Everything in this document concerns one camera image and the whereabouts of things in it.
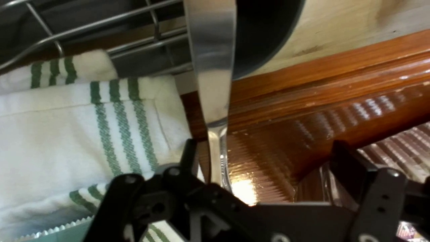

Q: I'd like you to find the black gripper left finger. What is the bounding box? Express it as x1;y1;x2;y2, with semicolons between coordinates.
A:
81;138;200;242

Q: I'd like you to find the aluminium foil tray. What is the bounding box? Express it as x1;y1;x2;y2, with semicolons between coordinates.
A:
294;122;430;242

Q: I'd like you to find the green striped dish towel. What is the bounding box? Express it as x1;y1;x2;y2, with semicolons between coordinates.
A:
0;50;189;242

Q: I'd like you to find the brown wooden side table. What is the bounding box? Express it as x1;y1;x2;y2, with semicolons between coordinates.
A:
180;28;430;207

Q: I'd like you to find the black wire drying rack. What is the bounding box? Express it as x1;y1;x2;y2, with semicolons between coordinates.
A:
0;0;192;77

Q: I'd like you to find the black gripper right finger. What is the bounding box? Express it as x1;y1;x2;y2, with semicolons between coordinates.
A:
327;140;430;242

